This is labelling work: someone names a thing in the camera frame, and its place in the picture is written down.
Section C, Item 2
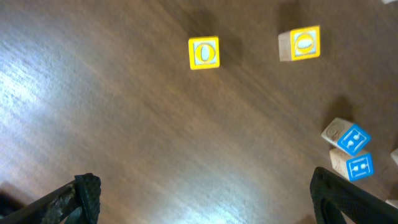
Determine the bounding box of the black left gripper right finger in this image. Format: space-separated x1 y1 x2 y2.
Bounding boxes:
310 167 397 224

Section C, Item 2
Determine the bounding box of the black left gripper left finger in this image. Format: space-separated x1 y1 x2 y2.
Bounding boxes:
1 173 101 224

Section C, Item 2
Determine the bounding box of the right blue H block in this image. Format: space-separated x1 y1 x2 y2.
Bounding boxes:
329 148 374 182

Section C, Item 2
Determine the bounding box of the blue h block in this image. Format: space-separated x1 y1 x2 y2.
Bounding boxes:
321 118 371 156
329 148 374 182

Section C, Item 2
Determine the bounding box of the left blue H block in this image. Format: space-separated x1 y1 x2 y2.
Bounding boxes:
321 118 371 156

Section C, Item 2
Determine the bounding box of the yellow O middle block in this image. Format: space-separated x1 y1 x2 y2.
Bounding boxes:
278 26 321 62

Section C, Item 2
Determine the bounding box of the yellow o block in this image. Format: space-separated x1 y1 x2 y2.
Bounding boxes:
188 36 220 70
278 26 321 62

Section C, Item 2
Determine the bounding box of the yellow O lower block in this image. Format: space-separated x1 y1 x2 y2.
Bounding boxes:
188 36 220 70

